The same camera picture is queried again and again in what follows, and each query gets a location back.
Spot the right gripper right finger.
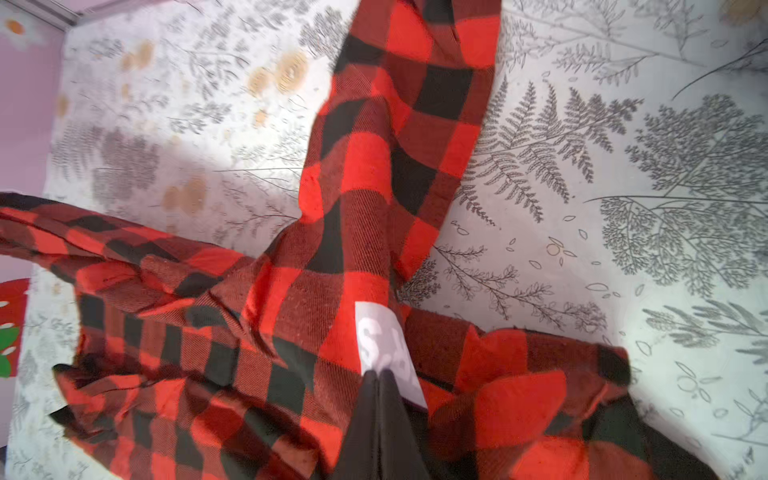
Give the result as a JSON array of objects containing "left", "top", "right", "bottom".
[{"left": 379, "top": 369, "right": 430, "bottom": 480}]

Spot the red black plaid shirt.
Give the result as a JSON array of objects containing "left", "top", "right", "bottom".
[{"left": 1, "top": 1, "right": 713, "bottom": 479}]

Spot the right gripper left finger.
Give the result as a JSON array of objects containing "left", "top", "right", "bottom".
[{"left": 331, "top": 370, "right": 380, "bottom": 480}]

